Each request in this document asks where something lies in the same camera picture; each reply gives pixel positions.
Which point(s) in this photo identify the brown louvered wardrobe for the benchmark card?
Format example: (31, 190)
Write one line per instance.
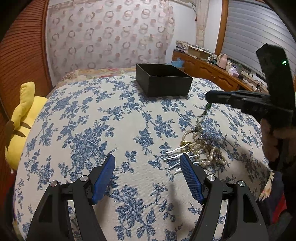
(20, 46)

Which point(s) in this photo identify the stack of magazines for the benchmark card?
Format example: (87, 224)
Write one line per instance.
(182, 45)

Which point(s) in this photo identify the pink floral bed sheet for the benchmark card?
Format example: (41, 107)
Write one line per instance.
(92, 73)

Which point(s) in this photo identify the grey window blind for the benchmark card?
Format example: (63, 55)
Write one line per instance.
(245, 30)

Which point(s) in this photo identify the beige window curtain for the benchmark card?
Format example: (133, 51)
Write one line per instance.
(201, 25)

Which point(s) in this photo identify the blue floral blanket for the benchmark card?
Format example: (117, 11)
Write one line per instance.
(92, 129)

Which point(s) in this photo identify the wooden cabinet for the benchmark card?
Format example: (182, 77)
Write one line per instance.
(208, 71)

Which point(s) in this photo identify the person's right hand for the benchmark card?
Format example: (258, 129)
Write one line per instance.
(270, 141)

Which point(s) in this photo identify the cardboard box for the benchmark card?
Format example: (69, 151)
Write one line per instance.
(198, 52)

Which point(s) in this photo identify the blue bag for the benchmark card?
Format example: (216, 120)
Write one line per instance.
(178, 63)

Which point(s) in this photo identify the pink tissue pack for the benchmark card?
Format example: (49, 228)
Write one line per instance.
(233, 70)

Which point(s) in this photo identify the pink thermos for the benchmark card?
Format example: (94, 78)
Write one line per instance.
(223, 61)

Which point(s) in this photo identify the yellow plush toy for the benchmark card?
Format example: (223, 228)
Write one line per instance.
(22, 129)

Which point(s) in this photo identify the silver hair comb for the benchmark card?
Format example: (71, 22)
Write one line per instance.
(175, 160)

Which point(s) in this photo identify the black square box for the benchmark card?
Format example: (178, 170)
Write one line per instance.
(165, 84)

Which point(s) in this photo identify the circle patterned curtain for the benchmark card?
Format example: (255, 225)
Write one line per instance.
(108, 34)

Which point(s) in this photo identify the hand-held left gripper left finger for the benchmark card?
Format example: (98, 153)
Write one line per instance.
(104, 178)

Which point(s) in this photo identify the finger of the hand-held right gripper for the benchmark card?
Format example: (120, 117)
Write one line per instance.
(218, 97)

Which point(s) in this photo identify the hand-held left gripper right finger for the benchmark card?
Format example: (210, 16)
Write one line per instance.
(192, 180)

